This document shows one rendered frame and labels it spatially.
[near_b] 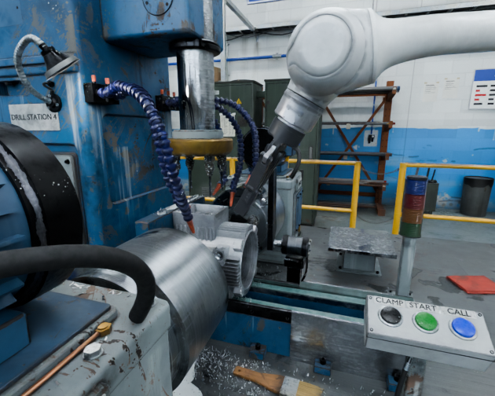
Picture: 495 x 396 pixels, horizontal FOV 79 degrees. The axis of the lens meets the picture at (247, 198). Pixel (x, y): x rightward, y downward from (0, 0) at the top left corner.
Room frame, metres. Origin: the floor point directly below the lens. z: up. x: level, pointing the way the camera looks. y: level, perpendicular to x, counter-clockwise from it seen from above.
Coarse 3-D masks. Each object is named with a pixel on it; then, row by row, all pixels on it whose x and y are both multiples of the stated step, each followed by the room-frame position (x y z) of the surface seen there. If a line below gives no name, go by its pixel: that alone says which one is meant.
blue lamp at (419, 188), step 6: (408, 180) 0.89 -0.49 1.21; (414, 180) 0.87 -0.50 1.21; (426, 180) 0.87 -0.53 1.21; (408, 186) 0.89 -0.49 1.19; (414, 186) 0.87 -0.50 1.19; (420, 186) 0.87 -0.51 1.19; (426, 186) 0.87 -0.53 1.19; (408, 192) 0.89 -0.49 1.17; (414, 192) 0.87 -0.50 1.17; (420, 192) 0.87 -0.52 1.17; (426, 192) 0.88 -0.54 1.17
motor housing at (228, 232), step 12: (228, 228) 0.74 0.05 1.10; (240, 228) 0.73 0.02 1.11; (252, 228) 0.78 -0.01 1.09; (204, 240) 0.73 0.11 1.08; (216, 240) 0.72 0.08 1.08; (228, 240) 0.71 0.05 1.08; (252, 240) 0.82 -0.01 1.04; (240, 252) 0.68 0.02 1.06; (252, 252) 0.82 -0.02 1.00; (228, 264) 0.68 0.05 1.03; (240, 264) 0.67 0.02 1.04; (252, 264) 0.81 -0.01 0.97; (228, 276) 0.67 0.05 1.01; (240, 276) 0.67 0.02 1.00; (252, 276) 0.78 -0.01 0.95
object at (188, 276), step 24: (144, 240) 0.50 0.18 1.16; (168, 240) 0.51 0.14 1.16; (192, 240) 0.54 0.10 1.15; (168, 264) 0.44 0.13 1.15; (192, 264) 0.48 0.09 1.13; (216, 264) 0.53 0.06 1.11; (120, 288) 0.38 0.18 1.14; (168, 288) 0.40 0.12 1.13; (192, 288) 0.44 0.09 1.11; (216, 288) 0.49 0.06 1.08; (192, 312) 0.41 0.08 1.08; (216, 312) 0.47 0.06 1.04; (168, 336) 0.36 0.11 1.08; (192, 336) 0.39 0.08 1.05; (192, 360) 0.40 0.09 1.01
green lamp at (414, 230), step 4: (404, 224) 0.88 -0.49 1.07; (408, 224) 0.87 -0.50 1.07; (412, 224) 0.87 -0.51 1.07; (416, 224) 0.87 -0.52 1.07; (420, 224) 0.87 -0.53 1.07; (400, 228) 0.90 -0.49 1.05; (404, 228) 0.88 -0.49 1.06; (408, 228) 0.87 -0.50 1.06; (412, 228) 0.87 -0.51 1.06; (416, 228) 0.87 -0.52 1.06; (420, 228) 0.87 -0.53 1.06; (400, 232) 0.90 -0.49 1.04; (404, 232) 0.88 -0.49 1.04; (408, 232) 0.87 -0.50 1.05; (412, 232) 0.87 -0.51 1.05; (416, 232) 0.87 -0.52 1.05; (420, 232) 0.88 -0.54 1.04; (412, 236) 0.87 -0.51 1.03; (416, 236) 0.87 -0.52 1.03
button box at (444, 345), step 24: (408, 312) 0.43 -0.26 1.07; (432, 312) 0.42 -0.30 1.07; (456, 312) 0.42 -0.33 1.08; (384, 336) 0.40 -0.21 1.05; (408, 336) 0.39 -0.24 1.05; (432, 336) 0.39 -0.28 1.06; (456, 336) 0.38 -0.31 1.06; (480, 336) 0.38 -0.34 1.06; (432, 360) 0.39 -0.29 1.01; (456, 360) 0.38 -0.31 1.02; (480, 360) 0.36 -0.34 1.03
